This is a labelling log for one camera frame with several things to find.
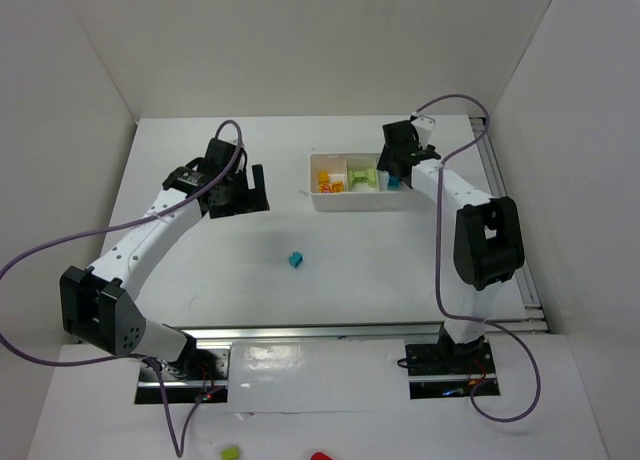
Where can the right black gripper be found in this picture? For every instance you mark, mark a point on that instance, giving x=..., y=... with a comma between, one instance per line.
x=395, y=163

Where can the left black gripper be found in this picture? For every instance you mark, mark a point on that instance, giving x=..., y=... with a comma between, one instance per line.
x=248, y=198

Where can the teal long lego brick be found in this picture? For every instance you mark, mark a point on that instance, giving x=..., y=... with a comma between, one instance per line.
x=393, y=183

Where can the lime green lego brick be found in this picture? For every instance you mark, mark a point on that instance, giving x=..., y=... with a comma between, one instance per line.
x=372, y=178
x=356, y=178

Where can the lime green lego brick bottom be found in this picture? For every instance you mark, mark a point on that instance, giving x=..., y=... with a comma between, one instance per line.
x=356, y=178

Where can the small orange lego brick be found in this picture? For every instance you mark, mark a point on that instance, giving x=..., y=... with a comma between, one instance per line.
x=323, y=176

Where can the small teal lego brick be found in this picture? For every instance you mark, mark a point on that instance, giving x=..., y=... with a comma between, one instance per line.
x=295, y=259

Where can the yellow striped bee lego brick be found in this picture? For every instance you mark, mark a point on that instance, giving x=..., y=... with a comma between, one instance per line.
x=337, y=187

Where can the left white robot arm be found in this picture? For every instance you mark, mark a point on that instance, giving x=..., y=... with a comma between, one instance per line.
x=98, y=302

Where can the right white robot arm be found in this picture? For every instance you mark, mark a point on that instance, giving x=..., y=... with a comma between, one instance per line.
x=484, y=231

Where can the white three-compartment tray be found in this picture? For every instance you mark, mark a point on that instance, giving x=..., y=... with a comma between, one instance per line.
x=346, y=182

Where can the green lego brick foreground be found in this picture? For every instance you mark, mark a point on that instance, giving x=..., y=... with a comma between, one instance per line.
x=230, y=453

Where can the red object foreground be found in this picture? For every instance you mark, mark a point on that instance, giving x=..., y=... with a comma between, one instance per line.
x=321, y=455

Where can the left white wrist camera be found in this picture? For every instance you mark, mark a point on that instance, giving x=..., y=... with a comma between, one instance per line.
x=231, y=141

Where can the aluminium rail front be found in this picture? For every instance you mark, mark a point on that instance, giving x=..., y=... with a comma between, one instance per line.
x=313, y=332

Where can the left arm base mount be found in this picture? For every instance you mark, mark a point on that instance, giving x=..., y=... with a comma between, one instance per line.
x=211, y=382

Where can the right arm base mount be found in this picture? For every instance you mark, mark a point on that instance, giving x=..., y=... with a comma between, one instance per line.
x=447, y=370

